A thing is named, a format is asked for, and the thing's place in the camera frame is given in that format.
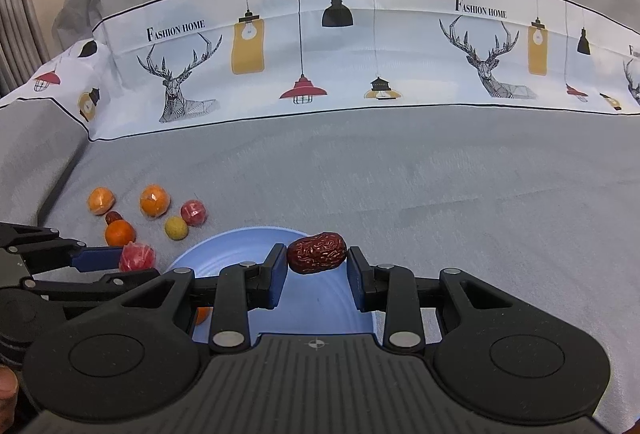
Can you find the light blue plate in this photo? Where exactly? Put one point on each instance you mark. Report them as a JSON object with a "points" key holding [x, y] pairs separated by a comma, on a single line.
{"points": [[320, 304]]}

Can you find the red ball fruit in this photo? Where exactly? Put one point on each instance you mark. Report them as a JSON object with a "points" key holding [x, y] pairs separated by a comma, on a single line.
{"points": [[193, 212], [137, 258]]}

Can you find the small orange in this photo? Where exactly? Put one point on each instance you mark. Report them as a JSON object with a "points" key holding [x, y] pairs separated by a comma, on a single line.
{"points": [[120, 233], [202, 315]]}

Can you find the person's left hand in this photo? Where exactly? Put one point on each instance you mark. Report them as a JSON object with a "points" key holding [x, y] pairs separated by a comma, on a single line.
{"points": [[7, 383]]}

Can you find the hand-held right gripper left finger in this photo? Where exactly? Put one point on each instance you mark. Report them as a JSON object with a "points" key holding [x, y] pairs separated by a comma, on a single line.
{"points": [[274, 281]]}

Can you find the plastic orange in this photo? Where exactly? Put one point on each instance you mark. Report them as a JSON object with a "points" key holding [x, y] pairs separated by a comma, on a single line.
{"points": [[101, 201], [154, 200]]}

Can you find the grey curtain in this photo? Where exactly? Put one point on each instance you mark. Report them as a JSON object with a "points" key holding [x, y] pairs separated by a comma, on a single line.
{"points": [[20, 14]]}

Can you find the large red date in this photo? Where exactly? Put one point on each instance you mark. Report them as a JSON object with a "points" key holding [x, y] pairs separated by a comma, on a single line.
{"points": [[316, 253]]}

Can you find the small red date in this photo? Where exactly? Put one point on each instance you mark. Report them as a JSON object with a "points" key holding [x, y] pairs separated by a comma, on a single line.
{"points": [[113, 217]]}

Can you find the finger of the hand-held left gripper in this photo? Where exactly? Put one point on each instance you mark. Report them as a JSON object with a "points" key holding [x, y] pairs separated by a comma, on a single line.
{"points": [[85, 289], [100, 259]]}

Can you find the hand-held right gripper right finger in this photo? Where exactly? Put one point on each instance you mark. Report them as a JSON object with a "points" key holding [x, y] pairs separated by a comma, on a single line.
{"points": [[356, 281]]}

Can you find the yellow round fruit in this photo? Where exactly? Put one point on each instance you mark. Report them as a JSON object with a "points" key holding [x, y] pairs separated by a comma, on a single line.
{"points": [[176, 228]]}

